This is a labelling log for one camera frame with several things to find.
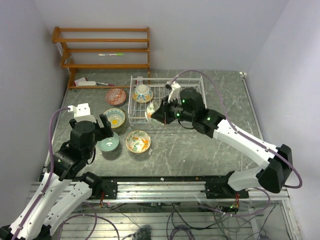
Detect white wire dish rack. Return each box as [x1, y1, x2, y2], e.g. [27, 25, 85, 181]
[128, 76, 209, 125]

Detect small red white card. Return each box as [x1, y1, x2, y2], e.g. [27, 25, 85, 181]
[135, 76, 144, 86]

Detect green white pen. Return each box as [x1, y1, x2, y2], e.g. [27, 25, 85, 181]
[98, 53, 124, 57]

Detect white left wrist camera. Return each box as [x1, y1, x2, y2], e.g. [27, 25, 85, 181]
[68, 103, 97, 123]

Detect plain light teal bowl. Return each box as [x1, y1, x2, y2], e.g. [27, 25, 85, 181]
[96, 132, 120, 152]

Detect white red box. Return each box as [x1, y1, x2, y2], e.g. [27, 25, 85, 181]
[74, 77, 97, 87]

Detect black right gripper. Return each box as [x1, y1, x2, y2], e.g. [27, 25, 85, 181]
[151, 94, 195, 124]

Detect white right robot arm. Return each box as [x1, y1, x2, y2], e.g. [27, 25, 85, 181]
[145, 87, 293, 198]

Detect red patterned bowl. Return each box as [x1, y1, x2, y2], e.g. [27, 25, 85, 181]
[105, 88, 127, 106]

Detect blue yellow patterned bowl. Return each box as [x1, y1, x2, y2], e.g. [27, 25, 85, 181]
[104, 108, 126, 129]

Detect pink white pen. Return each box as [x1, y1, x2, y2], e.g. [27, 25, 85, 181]
[96, 81, 115, 87]

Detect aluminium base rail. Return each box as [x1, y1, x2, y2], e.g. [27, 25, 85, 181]
[104, 181, 290, 203]

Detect loose purple floor cable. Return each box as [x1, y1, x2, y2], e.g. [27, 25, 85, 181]
[57, 201, 121, 240]

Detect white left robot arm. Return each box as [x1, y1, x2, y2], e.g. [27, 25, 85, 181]
[0, 114, 114, 240]

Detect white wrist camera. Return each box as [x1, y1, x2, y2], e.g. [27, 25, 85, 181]
[68, 103, 97, 123]
[165, 81, 181, 103]

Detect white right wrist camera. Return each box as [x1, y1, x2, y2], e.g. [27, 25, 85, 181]
[165, 81, 181, 103]

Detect wooden shelf rack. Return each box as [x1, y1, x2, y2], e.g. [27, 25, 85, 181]
[51, 26, 151, 89]

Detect orange floral bowl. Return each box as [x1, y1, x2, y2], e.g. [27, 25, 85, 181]
[125, 130, 151, 154]
[132, 84, 154, 103]
[144, 101, 164, 127]

